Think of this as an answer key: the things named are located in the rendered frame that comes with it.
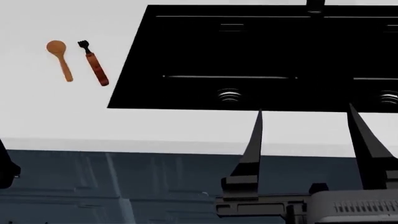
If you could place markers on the grey gripper camera box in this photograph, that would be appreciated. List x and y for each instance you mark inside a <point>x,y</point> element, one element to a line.
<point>354,207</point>

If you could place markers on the black faucet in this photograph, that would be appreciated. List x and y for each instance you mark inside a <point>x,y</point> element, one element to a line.
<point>315,6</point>

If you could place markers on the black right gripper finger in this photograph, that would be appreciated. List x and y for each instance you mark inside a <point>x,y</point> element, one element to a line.
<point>251,163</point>
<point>370,158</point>

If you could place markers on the black double sink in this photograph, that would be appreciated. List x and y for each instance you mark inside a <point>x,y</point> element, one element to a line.
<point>248,56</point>

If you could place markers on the wooden spoon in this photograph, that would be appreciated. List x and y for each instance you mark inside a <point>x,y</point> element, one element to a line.
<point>59,56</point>

